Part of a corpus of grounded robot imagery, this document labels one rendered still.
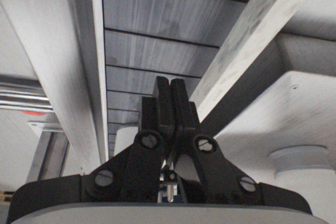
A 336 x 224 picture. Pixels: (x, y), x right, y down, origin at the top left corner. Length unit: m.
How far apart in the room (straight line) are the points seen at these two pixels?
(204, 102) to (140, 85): 0.07
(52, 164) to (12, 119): 0.10
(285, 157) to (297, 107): 0.15
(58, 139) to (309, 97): 0.40
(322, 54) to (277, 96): 0.05
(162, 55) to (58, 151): 0.32
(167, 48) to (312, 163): 0.31
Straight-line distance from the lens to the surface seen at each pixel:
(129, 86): 0.21
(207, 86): 0.15
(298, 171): 0.41
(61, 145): 0.45
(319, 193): 0.40
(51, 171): 0.44
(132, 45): 0.16
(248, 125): 0.30
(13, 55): 0.30
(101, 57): 0.18
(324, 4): 0.24
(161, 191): 0.57
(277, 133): 0.34
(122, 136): 0.28
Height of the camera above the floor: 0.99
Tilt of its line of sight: 31 degrees down
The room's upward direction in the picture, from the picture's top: 180 degrees clockwise
